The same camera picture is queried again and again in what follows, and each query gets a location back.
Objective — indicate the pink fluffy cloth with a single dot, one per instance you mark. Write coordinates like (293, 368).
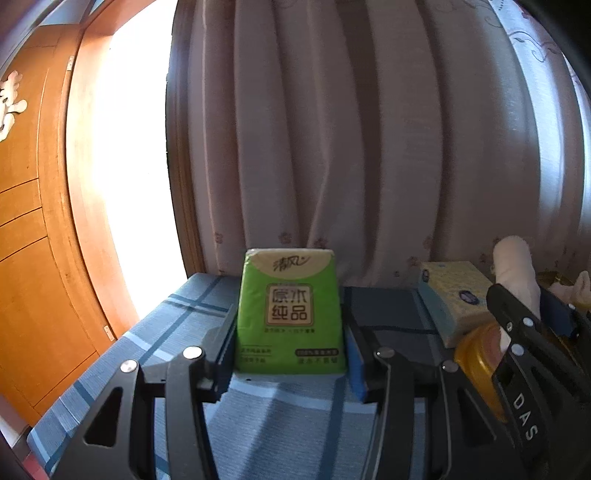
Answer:
(578, 294)

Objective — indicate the yellow patterned tissue box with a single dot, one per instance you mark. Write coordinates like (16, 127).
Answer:
(454, 294)

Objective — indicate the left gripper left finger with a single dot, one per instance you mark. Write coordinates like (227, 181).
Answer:
(116, 438)

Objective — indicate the round gold tin lid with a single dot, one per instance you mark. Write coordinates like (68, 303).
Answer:
(479, 355)

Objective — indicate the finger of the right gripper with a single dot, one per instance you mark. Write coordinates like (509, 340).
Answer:
(545, 395)
(568, 326)

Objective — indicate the green tissue pack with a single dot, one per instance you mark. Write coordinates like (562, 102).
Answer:
(289, 315)

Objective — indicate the pink floral curtain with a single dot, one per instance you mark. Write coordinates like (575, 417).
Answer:
(390, 132)

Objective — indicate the wooden cabinet door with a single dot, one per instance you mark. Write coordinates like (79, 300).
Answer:
(88, 242)

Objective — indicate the gold rectangular tin box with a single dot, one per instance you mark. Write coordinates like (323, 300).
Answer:
(547, 278)

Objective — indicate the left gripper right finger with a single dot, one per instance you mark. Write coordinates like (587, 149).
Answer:
(430, 421)

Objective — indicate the white gauze roll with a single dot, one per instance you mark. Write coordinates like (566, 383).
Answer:
(513, 269)

